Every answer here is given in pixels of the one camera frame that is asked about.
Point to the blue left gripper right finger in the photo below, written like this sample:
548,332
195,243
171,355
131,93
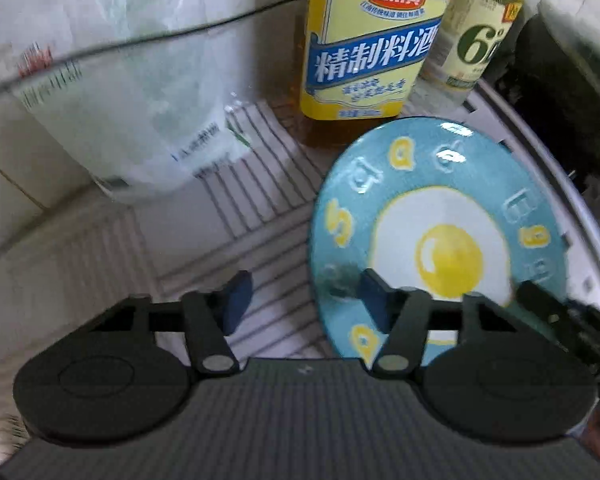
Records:
383,302

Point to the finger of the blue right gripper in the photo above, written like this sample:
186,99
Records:
574,325

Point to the striped table mat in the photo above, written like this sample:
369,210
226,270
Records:
90,253

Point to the black wok with lid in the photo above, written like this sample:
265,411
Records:
552,81

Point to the yellow label cooking wine bottle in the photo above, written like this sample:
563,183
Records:
355,62

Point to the white salt bag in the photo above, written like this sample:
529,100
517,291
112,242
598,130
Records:
128,90

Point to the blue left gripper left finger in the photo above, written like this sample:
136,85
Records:
232,301

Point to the clear vinegar bottle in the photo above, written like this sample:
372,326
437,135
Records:
470,33

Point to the blue fried egg plate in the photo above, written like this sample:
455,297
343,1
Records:
431,204

